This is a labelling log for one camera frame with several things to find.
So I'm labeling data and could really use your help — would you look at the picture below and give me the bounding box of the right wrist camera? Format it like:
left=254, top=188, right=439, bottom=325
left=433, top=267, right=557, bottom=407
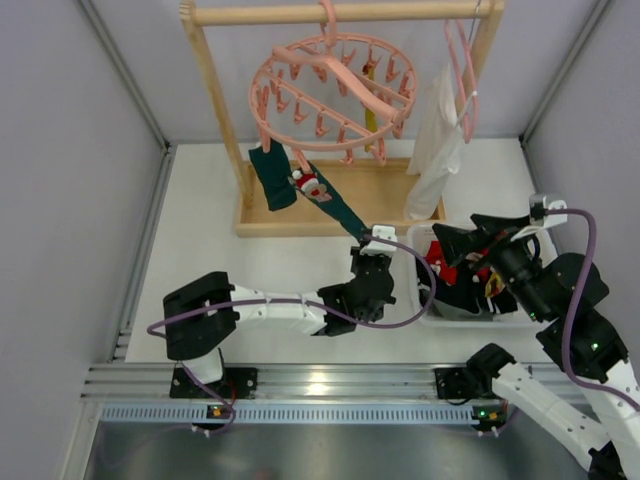
left=529, top=194, right=567, bottom=225

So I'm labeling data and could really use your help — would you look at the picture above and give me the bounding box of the pink round clip hanger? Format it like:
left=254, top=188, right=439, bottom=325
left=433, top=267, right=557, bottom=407
left=249, top=1, right=418, bottom=168

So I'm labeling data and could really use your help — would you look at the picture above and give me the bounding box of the red green christmas sock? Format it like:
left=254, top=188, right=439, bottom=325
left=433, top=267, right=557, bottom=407
left=288, top=164, right=368, bottom=240

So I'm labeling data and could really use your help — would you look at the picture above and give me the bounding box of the white cloth garment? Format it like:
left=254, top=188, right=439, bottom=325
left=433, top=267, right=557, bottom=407
left=403, top=64, right=463, bottom=220

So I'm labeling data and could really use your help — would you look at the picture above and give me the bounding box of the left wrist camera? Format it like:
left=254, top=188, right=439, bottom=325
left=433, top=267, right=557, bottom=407
left=360, top=224, right=397, bottom=258

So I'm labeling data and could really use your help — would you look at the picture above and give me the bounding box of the dark green sock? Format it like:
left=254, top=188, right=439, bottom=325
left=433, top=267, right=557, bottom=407
left=249, top=140, right=297, bottom=212

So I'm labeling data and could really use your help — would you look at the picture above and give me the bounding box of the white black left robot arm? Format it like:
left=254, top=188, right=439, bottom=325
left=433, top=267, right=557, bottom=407
left=163, top=247, right=395, bottom=384

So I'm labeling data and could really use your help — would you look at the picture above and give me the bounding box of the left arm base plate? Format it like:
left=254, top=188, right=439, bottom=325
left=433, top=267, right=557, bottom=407
left=169, top=366, right=258, bottom=400

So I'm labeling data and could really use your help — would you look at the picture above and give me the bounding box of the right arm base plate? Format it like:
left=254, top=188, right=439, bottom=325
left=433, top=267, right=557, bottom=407
left=434, top=367, right=498, bottom=402

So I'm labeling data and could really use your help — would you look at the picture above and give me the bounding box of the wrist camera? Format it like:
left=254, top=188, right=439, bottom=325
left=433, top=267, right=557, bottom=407
left=529, top=194, right=567, bottom=225
left=360, top=224, right=397, bottom=258

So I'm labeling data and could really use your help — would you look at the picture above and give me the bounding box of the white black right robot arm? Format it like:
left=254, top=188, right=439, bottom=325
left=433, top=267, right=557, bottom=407
left=433, top=208, right=639, bottom=479

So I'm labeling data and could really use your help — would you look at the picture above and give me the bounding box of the aluminium mounting rail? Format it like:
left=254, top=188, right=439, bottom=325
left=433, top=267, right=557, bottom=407
left=79, top=362, right=626, bottom=404

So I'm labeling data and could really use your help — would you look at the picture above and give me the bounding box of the white perforated plastic basket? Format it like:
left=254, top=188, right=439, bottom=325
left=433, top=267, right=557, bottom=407
left=406, top=222, right=559, bottom=329

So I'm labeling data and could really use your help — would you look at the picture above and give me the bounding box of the grey slotted cable duct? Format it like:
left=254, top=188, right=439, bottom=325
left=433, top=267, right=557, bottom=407
left=101, top=402, right=505, bottom=425

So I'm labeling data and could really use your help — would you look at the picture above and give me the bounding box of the pink clothes hanger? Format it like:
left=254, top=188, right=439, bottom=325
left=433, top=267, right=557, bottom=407
left=444, top=19, right=479, bottom=143

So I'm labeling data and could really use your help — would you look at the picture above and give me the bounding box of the wooden clothes rack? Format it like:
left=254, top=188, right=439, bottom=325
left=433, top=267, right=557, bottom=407
left=180, top=1, right=506, bottom=238

